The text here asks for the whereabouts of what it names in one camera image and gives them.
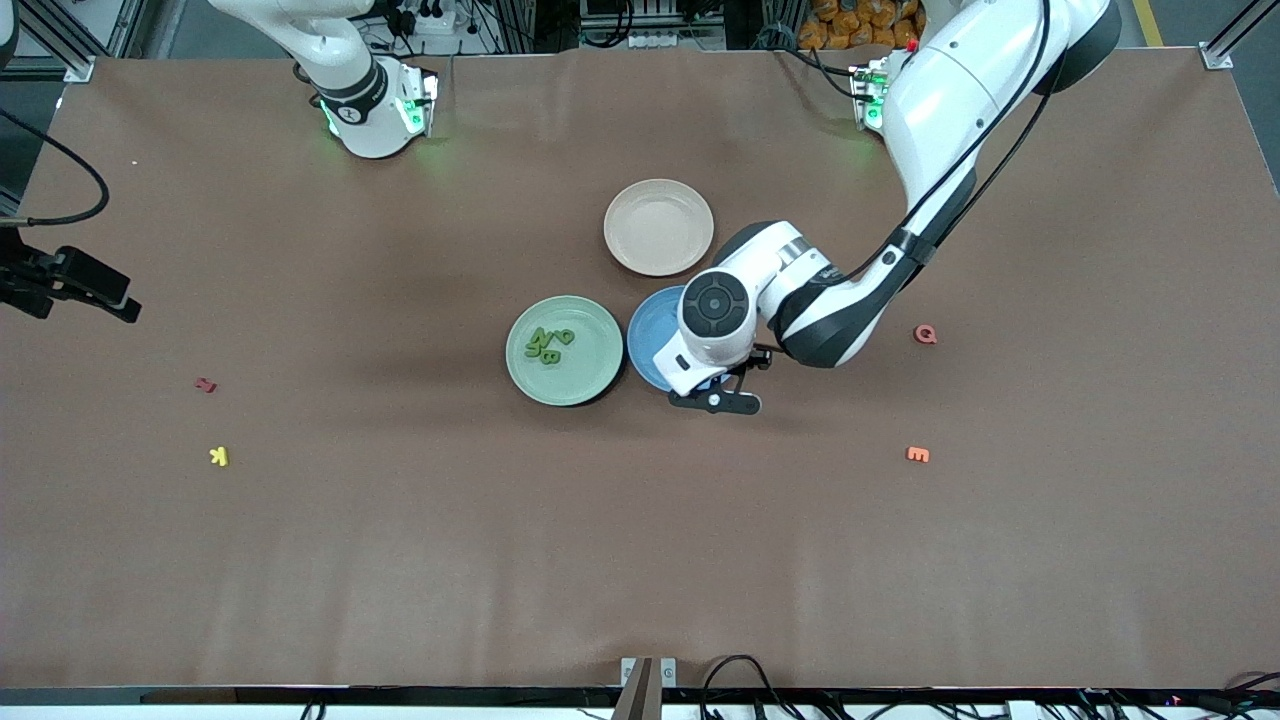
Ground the brown table cover mat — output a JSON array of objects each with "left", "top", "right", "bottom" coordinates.
[{"left": 0, "top": 48, "right": 1280, "bottom": 691}]

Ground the blue plate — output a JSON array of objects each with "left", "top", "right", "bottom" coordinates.
[{"left": 626, "top": 285, "right": 739, "bottom": 395}]

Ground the white metal bracket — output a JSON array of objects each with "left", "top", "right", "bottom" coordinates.
[{"left": 620, "top": 656, "right": 679, "bottom": 689}]

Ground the black cable loop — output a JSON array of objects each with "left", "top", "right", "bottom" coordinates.
[{"left": 700, "top": 655, "right": 791, "bottom": 720}]

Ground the brown post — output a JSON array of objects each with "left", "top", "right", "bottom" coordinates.
[{"left": 610, "top": 657, "right": 654, "bottom": 720}]

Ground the green plate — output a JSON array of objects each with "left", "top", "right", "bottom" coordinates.
[{"left": 505, "top": 295, "right": 625, "bottom": 408}]

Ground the beige plate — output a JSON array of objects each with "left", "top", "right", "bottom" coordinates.
[{"left": 603, "top": 178, "right": 716, "bottom": 278}]

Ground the bag of orange objects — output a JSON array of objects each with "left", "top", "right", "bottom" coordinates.
[{"left": 800, "top": 0, "right": 921, "bottom": 49}]

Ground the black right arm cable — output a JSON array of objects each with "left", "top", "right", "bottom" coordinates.
[{"left": 0, "top": 107, "right": 110, "bottom": 226}]

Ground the base connector panel green light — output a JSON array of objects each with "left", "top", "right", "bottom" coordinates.
[
  {"left": 848, "top": 62, "right": 891, "bottom": 131},
  {"left": 398, "top": 62, "right": 441, "bottom": 139}
]

